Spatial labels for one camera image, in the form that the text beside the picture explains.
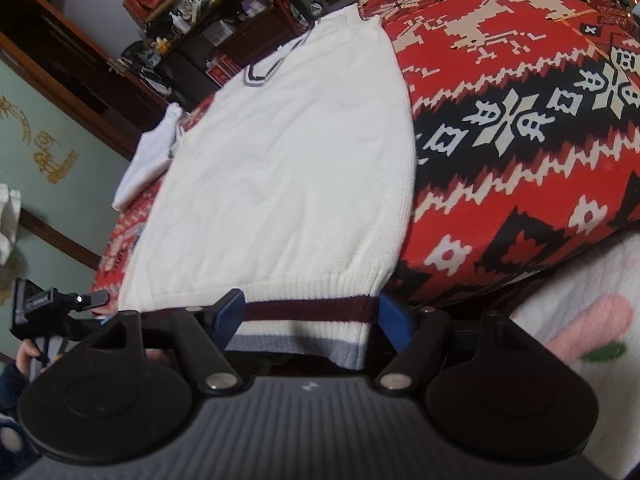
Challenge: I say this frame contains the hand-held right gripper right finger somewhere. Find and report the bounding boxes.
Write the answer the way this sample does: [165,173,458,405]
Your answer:
[372,292,551,396]

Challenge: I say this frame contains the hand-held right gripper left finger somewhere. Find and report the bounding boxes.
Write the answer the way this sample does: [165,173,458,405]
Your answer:
[82,287,247,397]

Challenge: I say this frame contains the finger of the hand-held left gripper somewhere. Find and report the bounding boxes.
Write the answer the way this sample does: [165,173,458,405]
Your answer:
[59,289,109,312]

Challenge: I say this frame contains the white knit vest maroon trim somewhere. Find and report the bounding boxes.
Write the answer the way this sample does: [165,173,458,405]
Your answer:
[117,10,418,368]

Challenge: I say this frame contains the person's left forearm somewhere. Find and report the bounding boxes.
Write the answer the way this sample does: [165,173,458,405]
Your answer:
[0,360,41,466]

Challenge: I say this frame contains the person's left hand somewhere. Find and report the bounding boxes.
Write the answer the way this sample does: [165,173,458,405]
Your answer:
[15,337,51,376]

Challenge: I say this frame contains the white hanging cloth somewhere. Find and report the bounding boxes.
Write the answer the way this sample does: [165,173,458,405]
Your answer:
[0,182,23,266]

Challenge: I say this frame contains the folded white garment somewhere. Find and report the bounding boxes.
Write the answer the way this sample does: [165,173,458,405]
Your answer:
[111,102,187,212]

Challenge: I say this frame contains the white fleece blanket pink print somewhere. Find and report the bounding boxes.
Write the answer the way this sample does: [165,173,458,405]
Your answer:
[507,230,640,480]

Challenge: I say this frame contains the red patterned blanket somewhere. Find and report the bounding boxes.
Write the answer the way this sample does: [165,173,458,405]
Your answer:
[92,0,640,311]

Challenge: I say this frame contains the red white printed box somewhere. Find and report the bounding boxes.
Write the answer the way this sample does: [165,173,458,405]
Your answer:
[205,55,241,88]

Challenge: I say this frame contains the cluttered black shelf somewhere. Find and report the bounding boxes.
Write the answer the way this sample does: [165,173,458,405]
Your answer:
[120,0,321,106]

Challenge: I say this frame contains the red paper bag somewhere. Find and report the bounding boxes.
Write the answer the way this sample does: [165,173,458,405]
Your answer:
[125,0,168,23]

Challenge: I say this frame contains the gold wall decal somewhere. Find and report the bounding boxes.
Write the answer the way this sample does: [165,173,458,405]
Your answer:
[0,95,81,186]

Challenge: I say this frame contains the wooden door frame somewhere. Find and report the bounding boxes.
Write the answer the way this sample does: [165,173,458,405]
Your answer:
[0,0,166,161]

